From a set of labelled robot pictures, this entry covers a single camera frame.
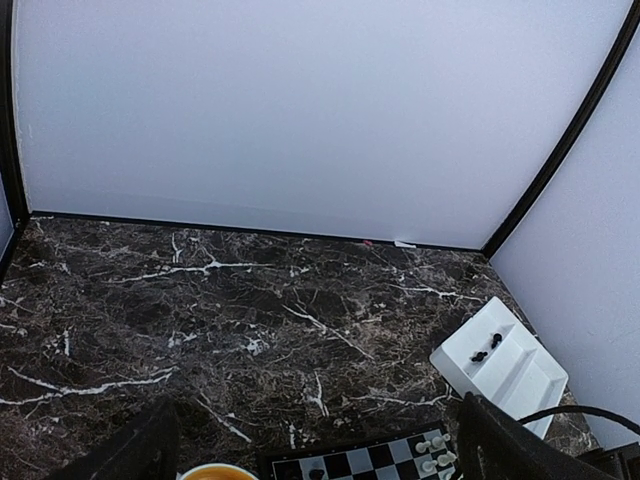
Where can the black frame post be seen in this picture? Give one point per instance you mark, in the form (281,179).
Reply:
(13,189)
(570,135)

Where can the patterned mug orange inside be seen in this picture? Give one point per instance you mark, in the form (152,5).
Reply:
(217,471)

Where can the white chess pieces row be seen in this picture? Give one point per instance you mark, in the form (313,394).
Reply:
(433,457)

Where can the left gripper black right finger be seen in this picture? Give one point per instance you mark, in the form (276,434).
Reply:
(493,445)

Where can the left black frame post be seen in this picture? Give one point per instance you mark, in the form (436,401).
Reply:
(13,189)

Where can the white plastic tray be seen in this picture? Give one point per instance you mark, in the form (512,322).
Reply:
(494,355)

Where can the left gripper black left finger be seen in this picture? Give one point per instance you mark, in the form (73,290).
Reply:
(145,448)

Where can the black silver chess board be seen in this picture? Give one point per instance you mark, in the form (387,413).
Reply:
(387,457)

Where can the right black frame post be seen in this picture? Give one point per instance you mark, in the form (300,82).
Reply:
(570,135)

